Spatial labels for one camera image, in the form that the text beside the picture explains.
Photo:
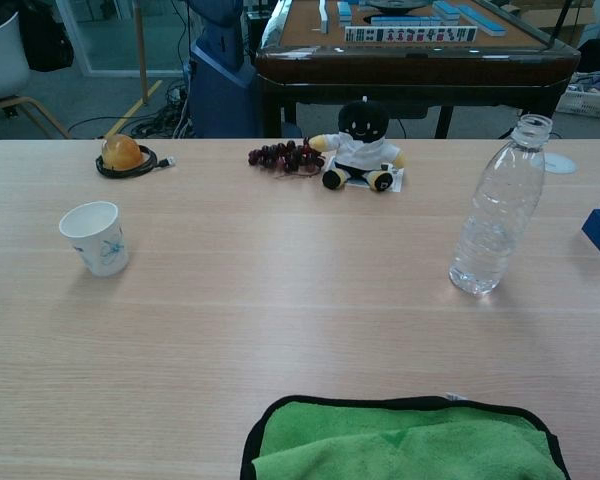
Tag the clear plastic bottle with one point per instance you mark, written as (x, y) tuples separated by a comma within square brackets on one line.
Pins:
[(485, 240)]

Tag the white printed paper cup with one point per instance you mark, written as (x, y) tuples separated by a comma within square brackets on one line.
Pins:
[(97, 250)]

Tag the purple grape bunch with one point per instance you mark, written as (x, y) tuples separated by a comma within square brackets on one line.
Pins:
[(280, 156)]

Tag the black-headed plush doll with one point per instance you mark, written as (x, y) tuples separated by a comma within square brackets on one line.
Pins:
[(362, 150)]

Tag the blue machine base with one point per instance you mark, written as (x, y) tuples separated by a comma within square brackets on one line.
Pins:
[(220, 100)]

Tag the orange translucent ball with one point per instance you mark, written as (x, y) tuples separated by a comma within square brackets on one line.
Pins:
[(121, 152)]

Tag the brown mahjong table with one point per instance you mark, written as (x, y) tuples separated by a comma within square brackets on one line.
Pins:
[(405, 65)]

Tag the green cloth with black trim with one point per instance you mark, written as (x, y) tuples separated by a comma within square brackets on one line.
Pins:
[(380, 442)]

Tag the mahjong tile row showing faces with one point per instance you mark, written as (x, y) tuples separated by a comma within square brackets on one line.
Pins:
[(410, 34)]

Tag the wooden pole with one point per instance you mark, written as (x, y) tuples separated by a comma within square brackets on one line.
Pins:
[(141, 50)]

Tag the white round lid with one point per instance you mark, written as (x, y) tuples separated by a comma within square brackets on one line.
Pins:
[(561, 164)]

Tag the white plastic basket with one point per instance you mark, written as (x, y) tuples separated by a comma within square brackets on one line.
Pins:
[(585, 105)]

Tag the black hanging bag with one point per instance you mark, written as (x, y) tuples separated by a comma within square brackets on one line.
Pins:
[(45, 40)]

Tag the black tripod stand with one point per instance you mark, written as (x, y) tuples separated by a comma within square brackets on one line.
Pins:
[(557, 25)]

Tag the white chair with wooden legs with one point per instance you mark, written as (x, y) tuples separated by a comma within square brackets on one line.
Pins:
[(0, 65)]

